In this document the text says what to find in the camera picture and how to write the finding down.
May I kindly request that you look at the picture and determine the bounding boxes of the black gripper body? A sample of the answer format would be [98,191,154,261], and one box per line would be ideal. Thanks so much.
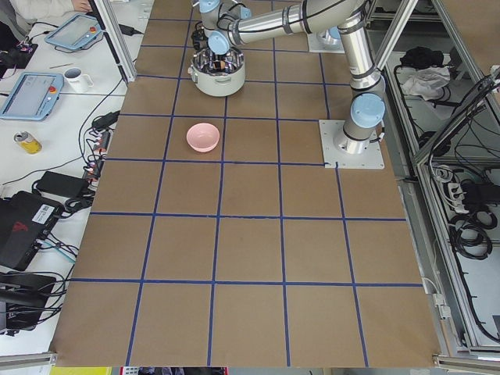
[209,55,226,71]

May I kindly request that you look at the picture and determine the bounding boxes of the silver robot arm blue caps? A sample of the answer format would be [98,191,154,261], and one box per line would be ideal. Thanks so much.
[198,0,385,155]

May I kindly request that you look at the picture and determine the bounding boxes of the white steel cooking pot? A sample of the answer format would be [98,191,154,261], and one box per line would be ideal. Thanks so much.
[188,48,246,97]

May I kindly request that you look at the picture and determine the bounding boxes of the pink bowl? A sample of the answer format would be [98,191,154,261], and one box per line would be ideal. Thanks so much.
[186,123,220,152]

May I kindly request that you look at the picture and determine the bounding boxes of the white mug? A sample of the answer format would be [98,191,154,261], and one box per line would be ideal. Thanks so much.
[63,67,94,94]

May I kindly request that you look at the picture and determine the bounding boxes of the far teach pendant tablet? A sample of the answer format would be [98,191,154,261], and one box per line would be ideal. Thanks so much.
[45,14,102,52]

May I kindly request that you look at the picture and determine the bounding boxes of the teach pendant tablet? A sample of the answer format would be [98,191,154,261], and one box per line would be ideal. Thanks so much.
[45,14,102,52]
[1,72,65,121]

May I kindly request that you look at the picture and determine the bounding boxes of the power strip with plugs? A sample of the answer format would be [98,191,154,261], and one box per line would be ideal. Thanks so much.
[83,129,113,183]

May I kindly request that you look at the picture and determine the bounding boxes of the brown paper table mat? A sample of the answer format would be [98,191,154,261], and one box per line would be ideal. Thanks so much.
[52,1,439,368]

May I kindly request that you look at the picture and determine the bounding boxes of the near teach pendant tablet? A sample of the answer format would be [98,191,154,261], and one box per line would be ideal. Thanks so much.
[1,72,65,121]

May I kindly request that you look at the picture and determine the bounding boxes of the black cloth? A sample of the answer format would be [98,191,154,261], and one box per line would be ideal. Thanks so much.
[400,46,444,70]

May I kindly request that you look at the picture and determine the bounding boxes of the black power adapter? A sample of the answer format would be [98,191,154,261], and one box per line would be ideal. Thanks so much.
[32,171,90,198]

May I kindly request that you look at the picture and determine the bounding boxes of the yellow drink can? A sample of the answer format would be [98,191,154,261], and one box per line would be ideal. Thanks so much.
[13,131,42,155]

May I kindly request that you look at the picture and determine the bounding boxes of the white crumpled cloth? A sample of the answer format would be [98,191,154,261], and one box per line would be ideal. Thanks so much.
[402,67,451,101]

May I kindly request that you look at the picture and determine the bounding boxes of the black laptop red logo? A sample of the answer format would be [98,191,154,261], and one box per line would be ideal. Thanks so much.
[1,191,63,271]

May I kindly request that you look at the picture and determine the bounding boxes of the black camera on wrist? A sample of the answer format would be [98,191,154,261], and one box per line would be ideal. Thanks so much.
[191,28,208,51]

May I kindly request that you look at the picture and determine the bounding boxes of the coiled black cable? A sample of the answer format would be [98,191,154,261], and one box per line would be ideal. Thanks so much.
[448,210,494,260]

